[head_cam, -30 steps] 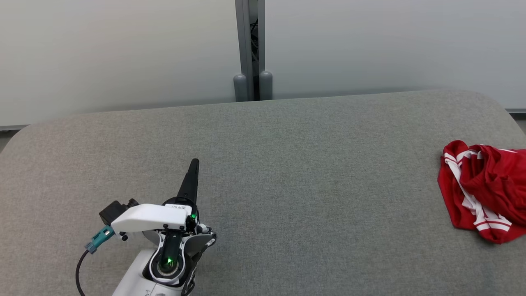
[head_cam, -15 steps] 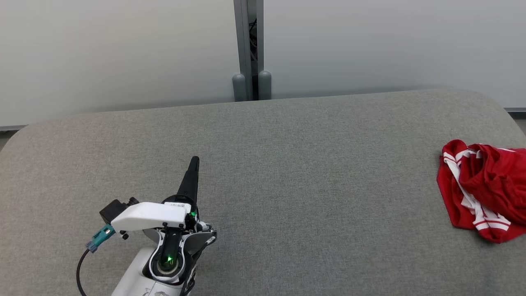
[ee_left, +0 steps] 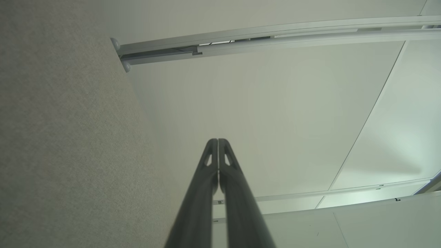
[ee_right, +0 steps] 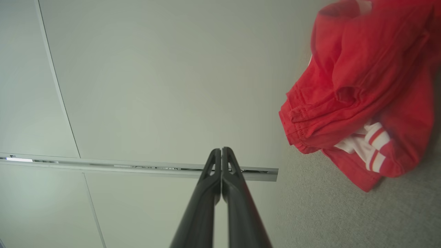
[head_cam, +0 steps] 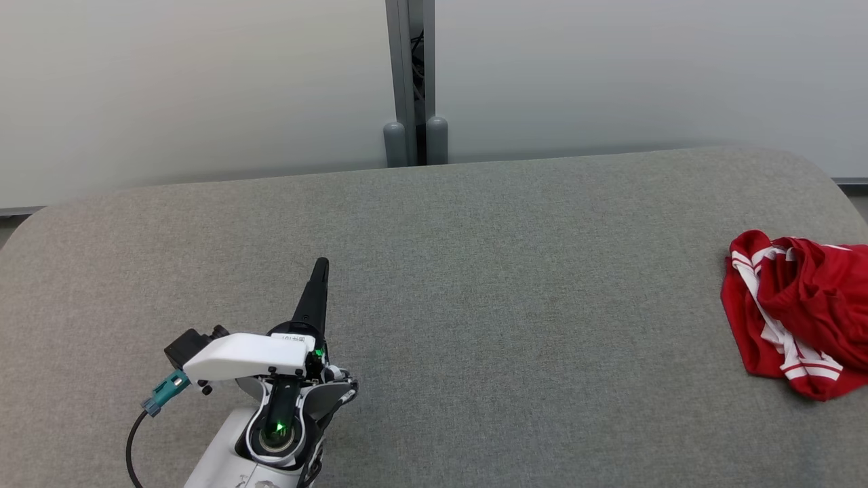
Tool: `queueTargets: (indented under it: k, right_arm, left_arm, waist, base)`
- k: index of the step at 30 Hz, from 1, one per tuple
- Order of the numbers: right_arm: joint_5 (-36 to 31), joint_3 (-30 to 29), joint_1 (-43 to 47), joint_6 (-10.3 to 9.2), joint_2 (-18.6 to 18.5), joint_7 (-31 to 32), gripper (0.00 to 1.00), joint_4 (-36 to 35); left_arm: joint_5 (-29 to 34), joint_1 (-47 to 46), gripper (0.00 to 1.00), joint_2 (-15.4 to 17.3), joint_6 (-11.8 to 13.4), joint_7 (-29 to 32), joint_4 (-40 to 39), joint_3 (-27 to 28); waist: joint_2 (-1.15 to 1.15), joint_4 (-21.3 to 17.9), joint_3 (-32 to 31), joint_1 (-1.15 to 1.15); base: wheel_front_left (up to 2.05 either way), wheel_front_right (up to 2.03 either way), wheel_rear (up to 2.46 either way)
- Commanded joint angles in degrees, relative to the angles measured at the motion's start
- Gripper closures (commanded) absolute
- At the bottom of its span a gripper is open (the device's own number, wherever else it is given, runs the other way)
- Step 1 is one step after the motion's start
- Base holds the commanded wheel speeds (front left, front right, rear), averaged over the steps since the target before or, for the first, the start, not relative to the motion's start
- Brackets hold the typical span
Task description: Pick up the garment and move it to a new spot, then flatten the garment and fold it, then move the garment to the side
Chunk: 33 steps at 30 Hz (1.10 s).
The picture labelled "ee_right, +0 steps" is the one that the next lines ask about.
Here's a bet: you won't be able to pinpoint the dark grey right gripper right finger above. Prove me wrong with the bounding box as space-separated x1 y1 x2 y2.
222 147 273 248

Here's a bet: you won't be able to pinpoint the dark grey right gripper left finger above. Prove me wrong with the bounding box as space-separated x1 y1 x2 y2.
170 148 222 248

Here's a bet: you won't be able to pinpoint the red white basketball jersey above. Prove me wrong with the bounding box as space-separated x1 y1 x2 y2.
322 65 435 192

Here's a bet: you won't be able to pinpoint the red white basketball shorts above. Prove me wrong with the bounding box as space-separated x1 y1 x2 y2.
279 0 441 154

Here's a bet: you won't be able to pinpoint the grey fabric sofa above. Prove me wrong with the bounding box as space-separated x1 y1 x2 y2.
269 0 441 248

